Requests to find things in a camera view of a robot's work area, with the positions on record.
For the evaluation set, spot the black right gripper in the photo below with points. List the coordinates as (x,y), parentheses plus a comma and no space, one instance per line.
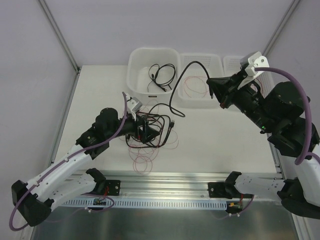
(230,90)

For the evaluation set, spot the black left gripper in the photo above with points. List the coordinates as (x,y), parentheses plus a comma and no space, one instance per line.
(141,128)

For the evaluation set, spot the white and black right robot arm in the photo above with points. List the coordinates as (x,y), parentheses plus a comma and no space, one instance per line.
(285,116)

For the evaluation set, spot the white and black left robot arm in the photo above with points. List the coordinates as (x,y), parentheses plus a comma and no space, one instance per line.
(39,196)

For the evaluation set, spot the white perforated right basket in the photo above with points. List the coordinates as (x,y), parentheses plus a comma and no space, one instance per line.
(231,65)

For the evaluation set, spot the white perforated basket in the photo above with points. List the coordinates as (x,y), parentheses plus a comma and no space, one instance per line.
(193,91)
(231,65)

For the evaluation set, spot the white perforated middle basket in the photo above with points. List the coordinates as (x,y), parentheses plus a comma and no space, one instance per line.
(193,91)

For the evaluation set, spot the white solid plastic tub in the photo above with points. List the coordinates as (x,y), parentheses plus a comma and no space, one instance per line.
(152,74)

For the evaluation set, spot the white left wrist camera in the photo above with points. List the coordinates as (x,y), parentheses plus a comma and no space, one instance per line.
(133,105)

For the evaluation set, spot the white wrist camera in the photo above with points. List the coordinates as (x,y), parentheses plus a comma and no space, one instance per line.
(133,105)
(249,64)

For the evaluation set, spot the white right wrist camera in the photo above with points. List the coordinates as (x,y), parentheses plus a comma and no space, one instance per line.
(249,64)

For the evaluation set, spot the aluminium mounting rail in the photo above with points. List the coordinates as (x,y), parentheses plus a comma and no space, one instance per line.
(164,185)

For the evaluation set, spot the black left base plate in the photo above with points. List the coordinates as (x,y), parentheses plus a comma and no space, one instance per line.
(106,188)

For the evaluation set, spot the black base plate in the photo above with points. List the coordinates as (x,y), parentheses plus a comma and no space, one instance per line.
(221,190)
(106,188)

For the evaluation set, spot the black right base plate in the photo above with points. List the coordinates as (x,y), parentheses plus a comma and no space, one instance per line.
(221,190)

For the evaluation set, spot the white slotted cable duct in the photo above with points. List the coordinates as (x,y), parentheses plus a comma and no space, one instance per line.
(143,203)

